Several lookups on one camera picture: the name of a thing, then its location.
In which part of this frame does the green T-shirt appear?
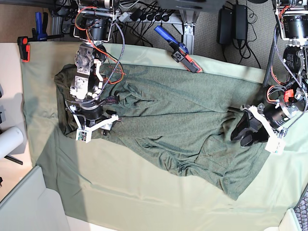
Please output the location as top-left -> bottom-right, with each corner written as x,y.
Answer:
53,63 -> 271,201

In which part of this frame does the blue orange clamp left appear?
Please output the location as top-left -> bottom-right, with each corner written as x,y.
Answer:
17,12 -> 64,62

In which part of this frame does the blue orange clamp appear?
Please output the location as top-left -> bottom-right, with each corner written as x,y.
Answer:
17,12 -> 64,62
154,26 -> 202,73

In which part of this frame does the light green table cloth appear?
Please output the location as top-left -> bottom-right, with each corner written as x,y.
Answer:
21,42 -> 308,231

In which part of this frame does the aluminium frame post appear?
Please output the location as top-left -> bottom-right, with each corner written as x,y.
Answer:
180,10 -> 200,54

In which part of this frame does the blue orange clamp centre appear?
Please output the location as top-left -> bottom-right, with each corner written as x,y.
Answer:
154,26 -> 202,73

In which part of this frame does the white cylinder roll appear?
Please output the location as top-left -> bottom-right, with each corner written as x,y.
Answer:
0,127 -> 24,159

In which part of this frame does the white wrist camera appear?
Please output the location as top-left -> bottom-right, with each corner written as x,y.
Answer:
76,128 -> 92,143
265,137 -> 285,155

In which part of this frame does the black power adapter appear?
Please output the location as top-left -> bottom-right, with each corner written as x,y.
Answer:
217,8 -> 232,45
233,4 -> 248,40

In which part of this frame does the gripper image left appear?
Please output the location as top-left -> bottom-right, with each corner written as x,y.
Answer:
73,107 -> 119,136

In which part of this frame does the power strip with plugs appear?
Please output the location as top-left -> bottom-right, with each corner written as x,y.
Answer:
116,10 -> 182,24

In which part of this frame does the black power adapter right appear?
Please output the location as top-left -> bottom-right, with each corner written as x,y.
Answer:
233,4 -> 248,40

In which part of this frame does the black power adapter left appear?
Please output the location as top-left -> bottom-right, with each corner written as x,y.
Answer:
217,8 -> 232,45

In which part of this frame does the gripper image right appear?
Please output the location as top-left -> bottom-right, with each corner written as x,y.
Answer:
231,102 -> 298,147

